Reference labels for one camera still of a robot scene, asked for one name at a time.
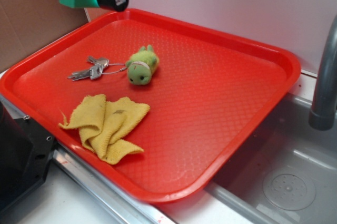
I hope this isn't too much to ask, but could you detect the brown cardboard panel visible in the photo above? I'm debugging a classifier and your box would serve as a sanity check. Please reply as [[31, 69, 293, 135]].
[[1, 0, 87, 71]]

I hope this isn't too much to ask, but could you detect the silver key bunch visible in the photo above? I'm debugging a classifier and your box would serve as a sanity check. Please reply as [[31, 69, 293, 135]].
[[67, 56, 127, 81]]

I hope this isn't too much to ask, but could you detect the yellow crumpled cloth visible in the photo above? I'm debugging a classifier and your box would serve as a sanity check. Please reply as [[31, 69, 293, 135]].
[[58, 94, 150, 165]]

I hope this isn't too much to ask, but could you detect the red plastic tray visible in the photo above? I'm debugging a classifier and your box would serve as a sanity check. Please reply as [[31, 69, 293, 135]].
[[1, 9, 301, 203]]

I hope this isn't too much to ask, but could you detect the grey faucet spout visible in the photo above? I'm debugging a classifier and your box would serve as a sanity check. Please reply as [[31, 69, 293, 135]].
[[309, 18, 336, 131]]

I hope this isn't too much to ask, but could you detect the grey sink basin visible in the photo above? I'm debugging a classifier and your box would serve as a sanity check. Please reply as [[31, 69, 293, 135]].
[[206, 94, 336, 223]]

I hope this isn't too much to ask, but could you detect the sink drain cover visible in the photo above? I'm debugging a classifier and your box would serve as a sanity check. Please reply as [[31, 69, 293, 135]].
[[262, 168, 316, 211]]

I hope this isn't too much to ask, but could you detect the green plush toy keychain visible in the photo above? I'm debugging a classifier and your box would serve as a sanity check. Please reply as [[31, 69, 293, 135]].
[[126, 45, 160, 85]]

